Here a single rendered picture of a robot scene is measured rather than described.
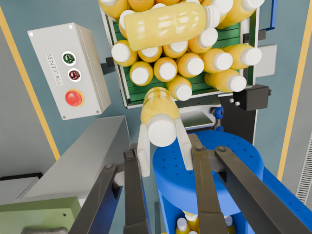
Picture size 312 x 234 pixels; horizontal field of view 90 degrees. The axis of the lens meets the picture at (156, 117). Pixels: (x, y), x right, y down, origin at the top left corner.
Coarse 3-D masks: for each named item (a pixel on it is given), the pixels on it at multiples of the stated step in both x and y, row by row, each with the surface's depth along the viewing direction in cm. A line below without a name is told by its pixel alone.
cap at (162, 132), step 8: (152, 120) 21; (160, 120) 20; (168, 120) 20; (152, 128) 20; (160, 128) 20; (168, 128) 20; (152, 136) 20; (160, 136) 20; (168, 136) 20; (160, 144) 21; (168, 144) 21
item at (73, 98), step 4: (68, 92) 35; (72, 92) 35; (76, 92) 35; (68, 96) 35; (72, 96) 35; (76, 96) 35; (80, 96) 36; (68, 100) 36; (72, 100) 36; (76, 100) 36; (80, 100) 36; (72, 104) 36; (76, 104) 36
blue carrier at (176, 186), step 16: (176, 144) 49; (208, 144) 46; (224, 144) 45; (240, 144) 44; (160, 160) 43; (176, 160) 42; (256, 160) 37; (160, 176) 38; (176, 176) 36; (192, 176) 36; (160, 192) 45; (176, 192) 34; (192, 192) 32; (224, 192) 31; (176, 208) 64; (192, 208) 34; (224, 208) 32; (176, 224) 65; (240, 224) 58
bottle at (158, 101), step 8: (152, 88) 35; (160, 88) 33; (152, 96) 28; (160, 96) 26; (168, 96) 28; (144, 104) 26; (152, 104) 23; (160, 104) 23; (168, 104) 23; (144, 112) 24; (152, 112) 22; (160, 112) 22; (168, 112) 22; (176, 112) 23; (144, 120) 23
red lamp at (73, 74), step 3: (69, 72) 34; (72, 72) 34; (75, 72) 34; (69, 75) 34; (72, 75) 34; (75, 75) 34; (78, 75) 34; (72, 78) 34; (75, 78) 34; (78, 78) 35
